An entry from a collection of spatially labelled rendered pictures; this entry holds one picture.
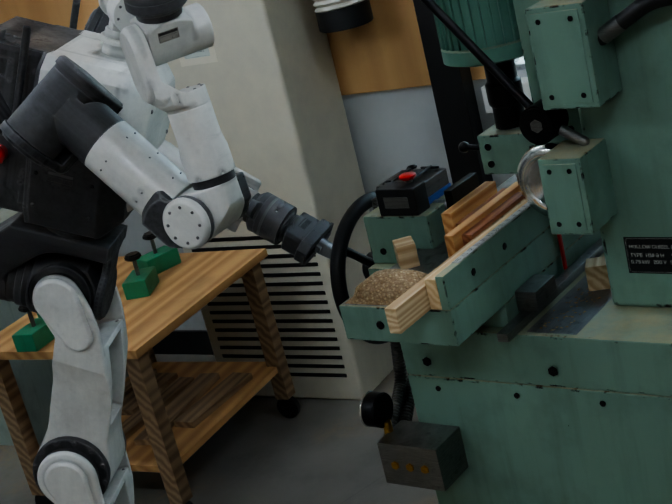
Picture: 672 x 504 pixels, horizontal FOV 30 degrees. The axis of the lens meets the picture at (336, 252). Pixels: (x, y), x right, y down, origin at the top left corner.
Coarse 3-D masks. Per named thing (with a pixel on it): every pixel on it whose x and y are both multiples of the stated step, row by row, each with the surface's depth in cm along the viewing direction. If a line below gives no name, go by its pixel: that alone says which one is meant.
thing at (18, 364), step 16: (0, 208) 405; (0, 304) 387; (0, 320) 387; (16, 320) 393; (16, 368) 392; (32, 368) 398; (48, 368) 404; (32, 384) 398; (48, 384) 404; (32, 400) 397; (48, 400) 403; (0, 416) 400; (32, 416) 397; (48, 416) 403; (0, 432) 403
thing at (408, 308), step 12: (456, 252) 196; (420, 288) 186; (396, 300) 183; (408, 300) 183; (420, 300) 185; (396, 312) 180; (408, 312) 183; (420, 312) 185; (396, 324) 181; (408, 324) 183
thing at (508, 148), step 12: (492, 132) 208; (504, 132) 206; (516, 132) 204; (480, 144) 209; (492, 144) 207; (504, 144) 206; (516, 144) 204; (528, 144) 203; (492, 156) 208; (504, 156) 207; (516, 156) 205; (492, 168) 209; (504, 168) 208; (516, 168) 206
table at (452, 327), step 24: (552, 240) 210; (384, 264) 220; (432, 264) 205; (504, 264) 198; (528, 264) 204; (480, 288) 192; (504, 288) 198; (360, 312) 196; (384, 312) 193; (432, 312) 187; (456, 312) 187; (480, 312) 192; (360, 336) 198; (384, 336) 195; (408, 336) 192; (432, 336) 189; (456, 336) 187
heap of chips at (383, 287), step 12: (372, 276) 197; (384, 276) 195; (396, 276) 194; (408, 276) 194; (420, 276) 194; (360, 288) 197; (372, 288) 195; (384, 288) 194; (396, 288) 192; (408, 288) 192; (348, 300) 199; (360, 300) 197; (372, 300) 195; (384, 300) 194
